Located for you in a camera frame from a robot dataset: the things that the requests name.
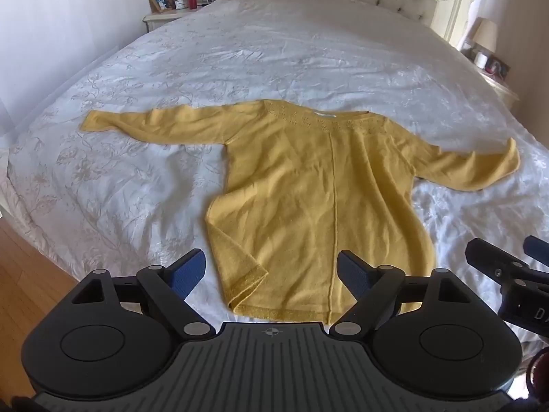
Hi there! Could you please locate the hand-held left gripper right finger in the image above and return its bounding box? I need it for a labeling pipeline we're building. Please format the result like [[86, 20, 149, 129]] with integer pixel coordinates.
[[329, 250, 472, 339]]

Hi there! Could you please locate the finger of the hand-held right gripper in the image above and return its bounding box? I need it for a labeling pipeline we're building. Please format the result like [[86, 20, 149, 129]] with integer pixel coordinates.
[[523, 235, 549, 267], [465, 237, 533, 293]]

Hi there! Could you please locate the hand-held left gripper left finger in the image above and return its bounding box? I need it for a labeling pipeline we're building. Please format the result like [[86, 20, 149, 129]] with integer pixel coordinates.
[[71, 248, 217, 342]]

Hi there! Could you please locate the yellow knit sweater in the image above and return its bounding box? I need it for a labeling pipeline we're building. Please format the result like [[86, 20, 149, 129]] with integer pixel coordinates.
[[79, 99, 521, 323]]

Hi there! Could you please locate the person's right forearm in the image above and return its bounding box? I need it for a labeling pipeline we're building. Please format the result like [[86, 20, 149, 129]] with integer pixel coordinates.
[[527, 343, 549, 398]]

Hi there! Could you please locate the cream nightstand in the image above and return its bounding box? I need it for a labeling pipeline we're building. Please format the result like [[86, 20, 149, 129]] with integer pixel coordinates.
[[461, 47, 522, 109], [143, 5, 207, 33]]

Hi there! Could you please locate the dark picture frame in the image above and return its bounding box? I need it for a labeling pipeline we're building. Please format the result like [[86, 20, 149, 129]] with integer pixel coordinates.
[[487, 57, 511, 80]]

